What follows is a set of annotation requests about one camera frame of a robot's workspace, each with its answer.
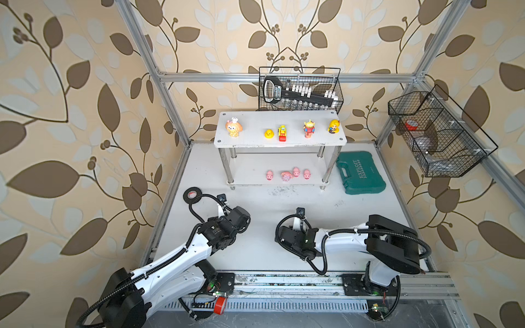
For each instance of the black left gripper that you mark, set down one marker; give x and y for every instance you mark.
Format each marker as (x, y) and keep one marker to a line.
(214, 221)

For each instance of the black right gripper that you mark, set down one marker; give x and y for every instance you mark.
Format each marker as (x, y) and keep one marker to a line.
(289, 227)

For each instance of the large pink pig toy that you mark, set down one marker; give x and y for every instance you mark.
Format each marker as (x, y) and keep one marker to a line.
(286, 176)

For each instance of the orange cat toy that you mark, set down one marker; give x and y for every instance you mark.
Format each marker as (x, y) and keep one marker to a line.
(234, 127)

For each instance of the yellow rubber duck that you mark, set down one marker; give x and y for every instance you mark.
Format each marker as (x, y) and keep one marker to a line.
(269, 134)

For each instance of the yellow red toy car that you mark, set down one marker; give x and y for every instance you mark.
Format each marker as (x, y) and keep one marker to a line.
(282, 133)

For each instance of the alien figure toy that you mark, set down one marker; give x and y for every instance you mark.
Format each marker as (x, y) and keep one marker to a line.
(309, 129)

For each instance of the yellow bear toy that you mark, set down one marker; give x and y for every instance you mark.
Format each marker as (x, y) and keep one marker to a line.
(334, 126)

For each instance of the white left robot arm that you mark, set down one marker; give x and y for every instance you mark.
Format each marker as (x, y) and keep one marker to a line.
(130, 298)

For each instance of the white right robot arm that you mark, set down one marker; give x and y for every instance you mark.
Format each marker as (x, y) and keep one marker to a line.
(396, 248)

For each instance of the black tape roll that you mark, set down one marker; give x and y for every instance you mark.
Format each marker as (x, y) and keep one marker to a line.
(192, 195)

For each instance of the red emergency button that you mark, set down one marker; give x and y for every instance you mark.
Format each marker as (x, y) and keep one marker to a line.
(220, 305)

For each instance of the green plastic tool case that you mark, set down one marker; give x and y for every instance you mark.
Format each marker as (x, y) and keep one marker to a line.
(359, 174)

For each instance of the white two-tier shelf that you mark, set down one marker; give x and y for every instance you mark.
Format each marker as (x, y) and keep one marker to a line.
(259, 149)

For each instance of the black socket set holder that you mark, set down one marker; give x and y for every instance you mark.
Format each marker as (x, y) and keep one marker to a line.
(274, 91)

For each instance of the red tape roll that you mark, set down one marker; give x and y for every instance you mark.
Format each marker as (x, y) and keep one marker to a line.
(411, 125)

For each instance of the black wire basket back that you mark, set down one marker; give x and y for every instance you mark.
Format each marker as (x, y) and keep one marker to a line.
(318, 79)

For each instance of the black wire basket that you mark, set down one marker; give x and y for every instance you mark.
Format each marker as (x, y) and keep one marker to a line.
(318, 79)
(450, 141)

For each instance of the black wire basket right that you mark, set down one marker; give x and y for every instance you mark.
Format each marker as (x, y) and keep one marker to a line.
(450, 141)

